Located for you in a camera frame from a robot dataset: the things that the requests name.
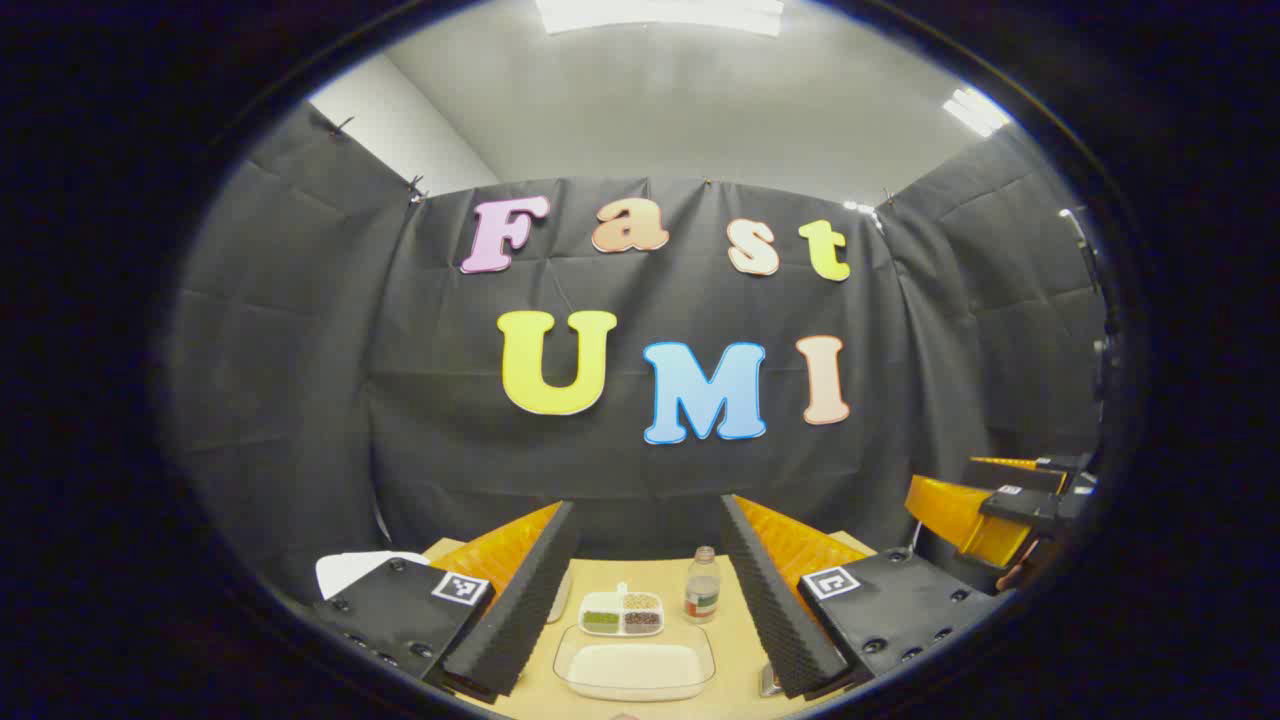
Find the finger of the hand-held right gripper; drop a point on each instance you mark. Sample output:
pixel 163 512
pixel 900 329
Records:
pixel 1020 475
pixel 960 515

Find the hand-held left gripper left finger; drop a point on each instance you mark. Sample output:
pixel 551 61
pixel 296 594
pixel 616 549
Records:
pixel 520 610

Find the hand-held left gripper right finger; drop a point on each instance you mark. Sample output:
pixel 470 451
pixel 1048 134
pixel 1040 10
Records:
pixel 775 610

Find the glass tray of rice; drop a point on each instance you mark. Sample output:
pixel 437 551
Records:
pixel 635 665

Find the white rice cooker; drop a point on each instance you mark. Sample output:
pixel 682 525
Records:
pixel 360 570

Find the clear plastic bottle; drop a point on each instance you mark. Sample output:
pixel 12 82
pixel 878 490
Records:
pixel 702 595

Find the white divided grain dish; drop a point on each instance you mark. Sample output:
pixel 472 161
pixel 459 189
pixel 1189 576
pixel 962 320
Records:
pixel 620 612

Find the black backdrop cloth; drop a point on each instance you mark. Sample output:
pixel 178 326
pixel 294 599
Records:
pixel 300 400

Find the small ceiling light strip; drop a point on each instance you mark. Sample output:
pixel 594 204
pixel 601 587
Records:
pixel 975 110

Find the large ceiling light panel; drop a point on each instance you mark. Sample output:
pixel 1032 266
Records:
pixel 660 14

